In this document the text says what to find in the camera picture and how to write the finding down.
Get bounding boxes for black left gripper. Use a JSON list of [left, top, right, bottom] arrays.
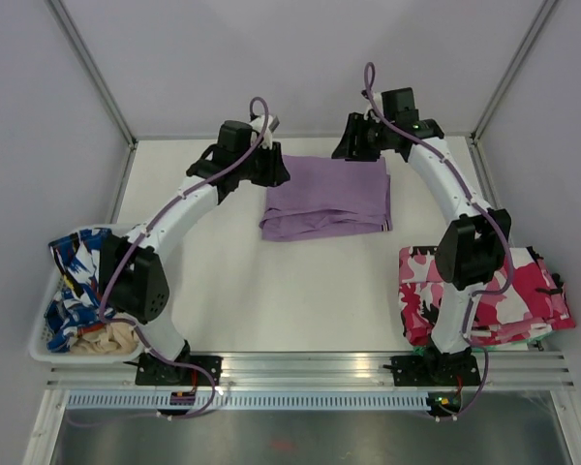
[[235, 140, 290, 189]]

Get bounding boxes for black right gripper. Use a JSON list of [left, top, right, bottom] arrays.
[[333, 111, 395, 162]]

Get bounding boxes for purple trousers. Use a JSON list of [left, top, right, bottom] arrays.
[[260, 155, 392, 242]]

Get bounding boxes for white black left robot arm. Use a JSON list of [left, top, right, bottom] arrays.
[[99, 115, 290, 385]]

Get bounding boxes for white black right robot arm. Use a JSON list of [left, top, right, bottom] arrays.
[[332, 87, 511, 388]]

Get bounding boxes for pink camouflage folded trousers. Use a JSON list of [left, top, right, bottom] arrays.
[[398, 246, 575, 347]]

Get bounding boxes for beige garment in basket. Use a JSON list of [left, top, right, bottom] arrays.
[[70, 323, 139, 356]]

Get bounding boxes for blue white patterned garment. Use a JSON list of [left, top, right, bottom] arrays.
[[44, 228, 111, 354]]

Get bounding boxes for white plastic laundry basket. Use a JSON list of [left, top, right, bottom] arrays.
[[29, 224, 142, 364]]

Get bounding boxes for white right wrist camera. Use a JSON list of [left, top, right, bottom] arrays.
[[364, 92, 383, 122]]

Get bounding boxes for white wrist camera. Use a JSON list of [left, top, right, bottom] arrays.
[[364, 92, 383, 122], [250, 114, 280, 149]]

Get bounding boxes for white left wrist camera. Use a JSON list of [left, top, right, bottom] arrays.
[[250, 114, 280, 149]]

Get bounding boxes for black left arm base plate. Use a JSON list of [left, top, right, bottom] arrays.
[[135, 354, 223, 388]]

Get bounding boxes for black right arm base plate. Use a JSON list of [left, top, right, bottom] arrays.
[[382, 355, 481, 388]]

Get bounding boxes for white slotted cable duct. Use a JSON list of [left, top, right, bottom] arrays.
[[67, 389, 430, 412]]

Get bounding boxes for aluminium frame rail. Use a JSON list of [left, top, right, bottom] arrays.
[[46, 351, 574, 391]]

